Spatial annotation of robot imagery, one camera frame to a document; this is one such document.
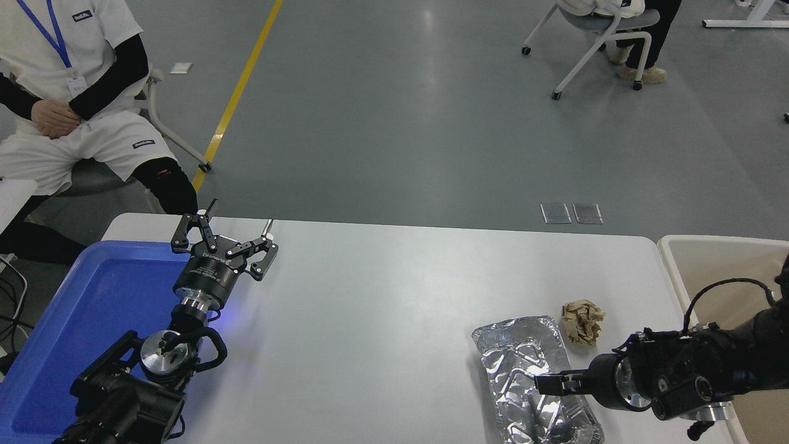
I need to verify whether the seated person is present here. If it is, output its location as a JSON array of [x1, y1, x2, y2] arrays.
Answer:
[[0, 0, 199, 266]]

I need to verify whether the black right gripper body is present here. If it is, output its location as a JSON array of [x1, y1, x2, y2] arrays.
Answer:
[[586, 354, 626, 410]]

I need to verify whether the person on grey chair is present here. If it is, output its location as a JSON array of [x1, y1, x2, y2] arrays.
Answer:
[[558, 0, 683, 85]]

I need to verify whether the white side table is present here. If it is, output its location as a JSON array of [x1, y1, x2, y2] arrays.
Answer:
[[0, 179, 39, 235]]

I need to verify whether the silver foil tray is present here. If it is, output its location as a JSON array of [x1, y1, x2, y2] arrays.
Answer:
[[472, 316, 603, 444]]

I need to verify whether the white desk frame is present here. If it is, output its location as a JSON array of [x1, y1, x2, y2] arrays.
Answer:
[[703, 0, 789, 28]]

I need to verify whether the crumpled tan paper ball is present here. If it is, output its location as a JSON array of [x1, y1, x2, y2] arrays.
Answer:
[[560, 300, 606, 346]]

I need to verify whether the person's right hand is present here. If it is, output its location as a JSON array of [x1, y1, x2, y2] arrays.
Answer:
[[31, 99, 82, 139]]

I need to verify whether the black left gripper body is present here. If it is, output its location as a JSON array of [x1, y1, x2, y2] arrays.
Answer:
[[173, 242, 246, 306]]

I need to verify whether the blue plastic tray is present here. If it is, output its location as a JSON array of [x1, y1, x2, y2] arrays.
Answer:
[[0, 240, 207, 443]]

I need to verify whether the large pale bin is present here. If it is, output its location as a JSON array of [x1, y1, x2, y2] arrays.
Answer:
[[657, 234, 789, 444]]

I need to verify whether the white chair with grey seat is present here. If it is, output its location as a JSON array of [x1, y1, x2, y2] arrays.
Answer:
[[522, 0, 661, 101]]

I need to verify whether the black cable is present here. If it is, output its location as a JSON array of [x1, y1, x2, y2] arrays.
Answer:
[[0, 277, 25, 371]]

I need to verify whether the white cable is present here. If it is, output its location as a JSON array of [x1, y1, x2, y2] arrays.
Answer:
[[0, 256, 29, 324]]

